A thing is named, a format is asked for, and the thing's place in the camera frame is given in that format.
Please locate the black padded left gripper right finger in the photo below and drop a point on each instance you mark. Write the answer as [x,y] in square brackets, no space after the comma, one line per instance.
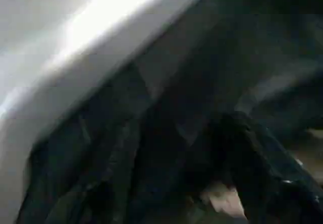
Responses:
[265,178]

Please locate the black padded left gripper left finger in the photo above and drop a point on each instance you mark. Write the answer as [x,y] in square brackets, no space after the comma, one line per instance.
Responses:
[106,178]

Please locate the white plastic table top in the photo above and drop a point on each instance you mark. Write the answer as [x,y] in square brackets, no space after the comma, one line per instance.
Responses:
[50,32]

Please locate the black work mat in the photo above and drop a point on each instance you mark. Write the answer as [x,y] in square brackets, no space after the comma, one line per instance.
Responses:
[227,57]

